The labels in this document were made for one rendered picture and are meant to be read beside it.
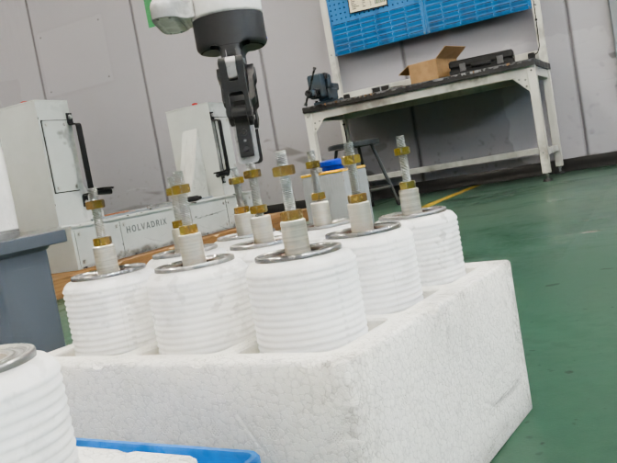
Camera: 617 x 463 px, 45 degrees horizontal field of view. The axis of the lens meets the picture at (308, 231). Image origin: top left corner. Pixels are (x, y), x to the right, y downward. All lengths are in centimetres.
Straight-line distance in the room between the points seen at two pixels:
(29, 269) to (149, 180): 608
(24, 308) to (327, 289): 47
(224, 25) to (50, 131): 257
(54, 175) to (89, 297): 254
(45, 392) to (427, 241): 50
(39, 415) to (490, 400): 52
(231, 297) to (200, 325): 4
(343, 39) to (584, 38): 173
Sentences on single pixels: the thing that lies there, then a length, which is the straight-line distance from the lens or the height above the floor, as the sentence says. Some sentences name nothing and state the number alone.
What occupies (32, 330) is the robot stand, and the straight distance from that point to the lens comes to 97.
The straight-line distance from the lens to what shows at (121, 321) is 75.
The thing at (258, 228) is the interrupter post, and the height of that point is 27.
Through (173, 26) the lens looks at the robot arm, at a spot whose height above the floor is 49.
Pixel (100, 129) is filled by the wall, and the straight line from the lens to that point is 735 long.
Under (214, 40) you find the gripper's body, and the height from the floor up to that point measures 46.
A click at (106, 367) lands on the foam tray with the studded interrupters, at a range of 71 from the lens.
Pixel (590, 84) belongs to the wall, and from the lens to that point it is 560.
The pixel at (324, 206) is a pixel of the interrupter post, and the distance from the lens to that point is 89.
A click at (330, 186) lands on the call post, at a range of 105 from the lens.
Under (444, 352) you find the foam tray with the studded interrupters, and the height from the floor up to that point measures 14.
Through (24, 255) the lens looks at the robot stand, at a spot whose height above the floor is 28.
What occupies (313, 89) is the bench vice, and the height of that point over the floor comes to 85.
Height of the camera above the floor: 32
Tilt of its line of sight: 5 degrees down
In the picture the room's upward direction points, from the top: 10 degrees counter-clockwise
